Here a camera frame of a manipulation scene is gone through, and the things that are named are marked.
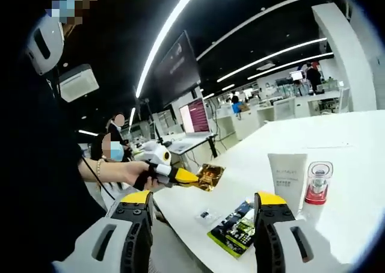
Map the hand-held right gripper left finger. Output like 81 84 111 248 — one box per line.
54 190 155 273

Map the white chest-worn device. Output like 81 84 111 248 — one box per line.
25 13 66 76

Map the gold bead bracelet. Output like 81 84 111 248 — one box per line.
95 156 107 178

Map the person's left hand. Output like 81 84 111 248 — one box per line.
119 160 169 193

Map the open silver laptop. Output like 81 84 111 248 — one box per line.
167 97 217 154

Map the dark hanging display screen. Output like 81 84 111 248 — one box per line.
152 30 202 106

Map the black-edged standing desk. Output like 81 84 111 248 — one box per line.
167 133 220 165

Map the red collar skincare bottle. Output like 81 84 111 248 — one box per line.
304 161 334 206

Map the curved ceiling light strip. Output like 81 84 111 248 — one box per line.
247 52 334 81
216 37 328 84

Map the gold foil skincare sachet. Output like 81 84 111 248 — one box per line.
192 163 227 193

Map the white office counter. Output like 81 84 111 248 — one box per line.
215 91 343 140

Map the silver foil skincare sachet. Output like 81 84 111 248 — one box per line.
194 207 223 226

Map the person's dark shirt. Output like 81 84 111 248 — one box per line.
0 20 106 263

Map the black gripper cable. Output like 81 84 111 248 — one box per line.
80 156 117 201

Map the white skincare tube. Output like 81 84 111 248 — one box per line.
266 152 309 214

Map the green dark skincare packet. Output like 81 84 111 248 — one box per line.
206 199 257 259

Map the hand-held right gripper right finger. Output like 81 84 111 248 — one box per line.
253 190 340 273

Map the black stand pole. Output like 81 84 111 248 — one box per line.
133 85 165 145

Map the ceiling air conditioner unit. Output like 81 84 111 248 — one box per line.
58 63 100 103

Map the long straight ceiling light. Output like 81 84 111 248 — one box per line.
135 0 206 99

